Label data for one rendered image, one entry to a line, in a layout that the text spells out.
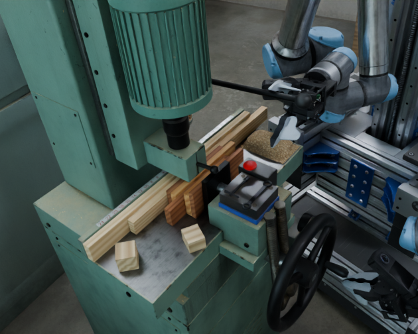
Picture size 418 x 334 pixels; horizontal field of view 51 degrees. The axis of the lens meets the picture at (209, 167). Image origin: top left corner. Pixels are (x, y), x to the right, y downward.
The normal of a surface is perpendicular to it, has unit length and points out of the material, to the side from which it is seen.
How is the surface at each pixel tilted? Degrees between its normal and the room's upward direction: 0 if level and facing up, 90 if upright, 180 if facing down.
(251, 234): 90
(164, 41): 90
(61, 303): 0
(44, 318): 0
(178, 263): 0
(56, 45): 90
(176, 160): 90
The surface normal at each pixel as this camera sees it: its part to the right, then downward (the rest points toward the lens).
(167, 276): -0.08, -0.76
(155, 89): -0.21, 0.64
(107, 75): -0.62, 0.55
